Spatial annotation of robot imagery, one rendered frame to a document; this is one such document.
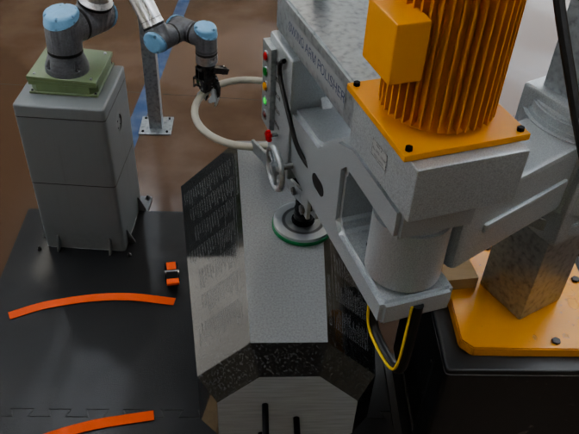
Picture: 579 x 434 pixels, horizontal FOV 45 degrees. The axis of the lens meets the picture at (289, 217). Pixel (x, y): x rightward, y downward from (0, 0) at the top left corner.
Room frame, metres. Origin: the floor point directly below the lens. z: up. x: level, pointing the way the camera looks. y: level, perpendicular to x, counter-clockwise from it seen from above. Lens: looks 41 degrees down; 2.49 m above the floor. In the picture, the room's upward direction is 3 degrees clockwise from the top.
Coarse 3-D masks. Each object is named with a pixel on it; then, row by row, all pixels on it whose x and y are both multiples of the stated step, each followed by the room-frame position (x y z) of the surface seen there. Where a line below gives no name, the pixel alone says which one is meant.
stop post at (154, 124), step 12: (144, 48) 3.65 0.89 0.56; (144, 60) 3.65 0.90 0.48; (156, 60) 3.67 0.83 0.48; (144, 72) 3.64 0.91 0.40; (156, 72) 3.65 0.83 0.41; (156, 84) 3.65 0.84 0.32; (156, 96) 3.65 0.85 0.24; (156, 108) 3.65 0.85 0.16; (144, 120) 3.74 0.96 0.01; (156, 120) 3.65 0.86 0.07; (168, 120) 3.75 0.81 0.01; (144, 132) 3.60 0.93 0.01; (156, 132) 3.61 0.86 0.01; (168, 132) 3.62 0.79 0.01
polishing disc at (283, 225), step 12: (288, 204) 1.95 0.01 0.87; (276, 216) 1.88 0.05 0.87; (288, 216) 1.88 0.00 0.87; (276, 228) 1.81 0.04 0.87; (288, 228) 1.81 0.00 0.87; (300, 228) 1.82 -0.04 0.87; (312, 228) 1.82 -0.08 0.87; (324, 228) 1.83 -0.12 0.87; (300, 240) 1.76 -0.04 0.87; (312, 240) 1.76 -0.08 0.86
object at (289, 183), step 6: (252, 144) 2.23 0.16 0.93; (258, 144) 2.19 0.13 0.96; (258, 150) 2.16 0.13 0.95; (264, 150) 2.12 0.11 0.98; (258, 156) 2.15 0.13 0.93; (264, 156) 2.10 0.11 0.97; (264, 162) 2.09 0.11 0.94; (288, 180) 1.85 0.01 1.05; (294, 180) 1.83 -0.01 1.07; (288, 186) 1.85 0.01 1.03; (294, 186) 1.80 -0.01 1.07; (300, 186) 1.78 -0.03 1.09; (294, 192) 1.78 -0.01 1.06; (300, 192) 1.75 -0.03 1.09; (300, 198) 1.74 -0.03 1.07; (300, 210) 1.64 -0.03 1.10; (312, 210) 1.65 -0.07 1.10
